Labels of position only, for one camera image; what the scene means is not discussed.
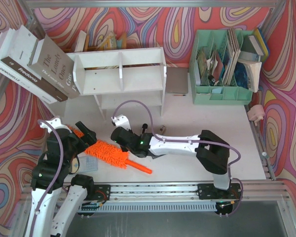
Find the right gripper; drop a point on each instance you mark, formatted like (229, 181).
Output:
(119, 135)

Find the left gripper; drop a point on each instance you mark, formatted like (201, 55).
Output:
(83, 138)

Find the orange microfiber duster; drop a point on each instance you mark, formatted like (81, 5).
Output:
(113, 156)

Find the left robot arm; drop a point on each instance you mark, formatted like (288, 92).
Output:
(48, 176)

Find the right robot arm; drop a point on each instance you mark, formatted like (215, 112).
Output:
(214, 153)

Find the white wooden bookshelf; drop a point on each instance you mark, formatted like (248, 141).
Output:
(115, 76)

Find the yellow blue calculator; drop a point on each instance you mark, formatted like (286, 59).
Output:
(84, 164)

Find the brown Lonely Ones book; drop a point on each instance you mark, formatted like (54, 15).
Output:
(55, 66)

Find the green desk organizer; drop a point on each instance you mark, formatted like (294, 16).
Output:
(212, 64)

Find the books behind shelf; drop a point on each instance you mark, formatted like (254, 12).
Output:
(110, 42)

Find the white brown Fredonia book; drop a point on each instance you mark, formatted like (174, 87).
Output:
(17, 48)

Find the pink pig figurine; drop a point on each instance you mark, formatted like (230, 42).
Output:
(256, 114)

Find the open white paperback book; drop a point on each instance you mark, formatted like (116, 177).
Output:
(253, 72)

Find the grey blue yellow books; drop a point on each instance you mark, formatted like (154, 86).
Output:
(255, 43)

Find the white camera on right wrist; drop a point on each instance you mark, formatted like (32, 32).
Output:
(121, 121)

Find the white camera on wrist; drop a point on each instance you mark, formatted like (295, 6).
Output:
(121, 121)
(55, 123)

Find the white camera on left wrist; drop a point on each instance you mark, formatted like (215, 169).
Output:
(55, 123)

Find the aluminium rail with mounts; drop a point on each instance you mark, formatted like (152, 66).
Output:
(264, 190)

